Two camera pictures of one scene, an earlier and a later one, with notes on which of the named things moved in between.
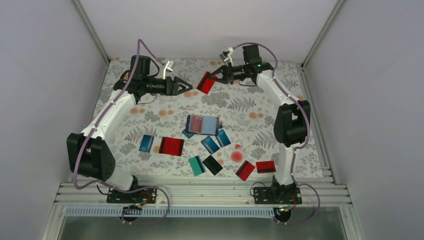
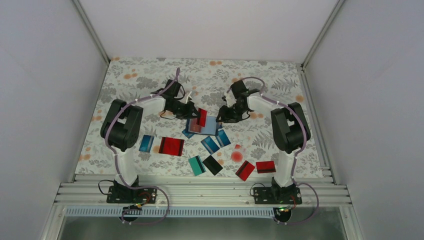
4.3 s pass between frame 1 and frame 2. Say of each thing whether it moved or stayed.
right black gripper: moved
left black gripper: moved
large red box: stayed
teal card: stayed
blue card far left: stayed
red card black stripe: stayed
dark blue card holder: stayed
